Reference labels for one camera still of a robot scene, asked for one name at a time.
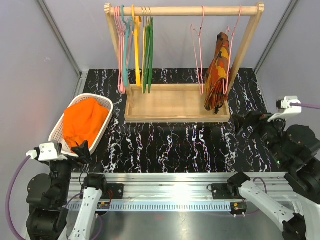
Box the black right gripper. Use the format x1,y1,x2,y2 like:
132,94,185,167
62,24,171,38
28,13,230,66
231,109,291,167

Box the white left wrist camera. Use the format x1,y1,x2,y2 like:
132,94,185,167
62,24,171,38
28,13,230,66
26,140,68,162

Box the aluminium mounting rail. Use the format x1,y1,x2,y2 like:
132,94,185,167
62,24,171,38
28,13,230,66
67,172,299,212

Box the pink wire hangers at left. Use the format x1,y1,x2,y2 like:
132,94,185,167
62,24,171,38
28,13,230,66
114,6,126,94

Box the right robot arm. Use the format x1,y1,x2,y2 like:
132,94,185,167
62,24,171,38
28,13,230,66
226,111,320,240

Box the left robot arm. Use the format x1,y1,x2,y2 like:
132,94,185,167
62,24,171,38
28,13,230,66
26,140,109,240

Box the pink wire hanger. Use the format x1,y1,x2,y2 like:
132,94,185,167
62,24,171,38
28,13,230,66
190,5,205,95

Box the pink hanger holding camouflage trousers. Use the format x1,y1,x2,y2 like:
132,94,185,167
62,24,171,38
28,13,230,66
223,5,243,96

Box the green hanger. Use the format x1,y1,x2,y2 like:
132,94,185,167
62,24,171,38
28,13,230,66
147,17,154,94
144,25,151,92

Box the wooden clothes rack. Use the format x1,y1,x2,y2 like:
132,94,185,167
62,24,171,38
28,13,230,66
104,2,265,123

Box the thick yellow hanger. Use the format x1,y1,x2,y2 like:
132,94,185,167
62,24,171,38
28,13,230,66
131,5,142,87

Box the camouflage orange trousers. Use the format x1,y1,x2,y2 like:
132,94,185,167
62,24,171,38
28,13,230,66
204,32,230,114

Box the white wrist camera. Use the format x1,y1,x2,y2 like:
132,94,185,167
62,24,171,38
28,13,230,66
267,96,302,123
26,140,68,162

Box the teal hanger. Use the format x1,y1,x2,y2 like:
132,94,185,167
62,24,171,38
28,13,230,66
120,5,134,87

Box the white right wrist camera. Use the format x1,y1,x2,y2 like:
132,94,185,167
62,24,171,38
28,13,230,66
267,96,302,123

